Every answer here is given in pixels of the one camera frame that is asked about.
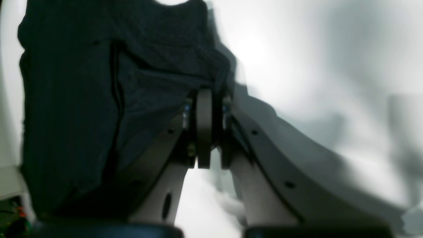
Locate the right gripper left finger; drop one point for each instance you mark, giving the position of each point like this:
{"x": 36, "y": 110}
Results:
{"x": 140, "y": 201}

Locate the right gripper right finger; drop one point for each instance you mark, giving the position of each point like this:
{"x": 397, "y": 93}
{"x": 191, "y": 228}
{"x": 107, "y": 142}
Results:
{"x": 280, "y": 201}

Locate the dark navy T-shirt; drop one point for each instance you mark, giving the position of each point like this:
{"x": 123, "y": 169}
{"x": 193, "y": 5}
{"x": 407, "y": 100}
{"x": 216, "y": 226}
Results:
{"x": 102, "y": 78}

